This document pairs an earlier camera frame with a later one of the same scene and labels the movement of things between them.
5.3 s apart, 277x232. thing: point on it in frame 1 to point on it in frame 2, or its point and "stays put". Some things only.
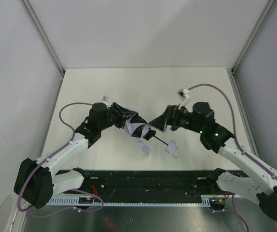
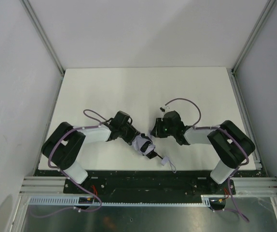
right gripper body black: (172, 118) to (157, 128)
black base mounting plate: (146, 183) stays put
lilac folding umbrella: (137, 126) to (145, 145)
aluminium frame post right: (236, 88) stays put
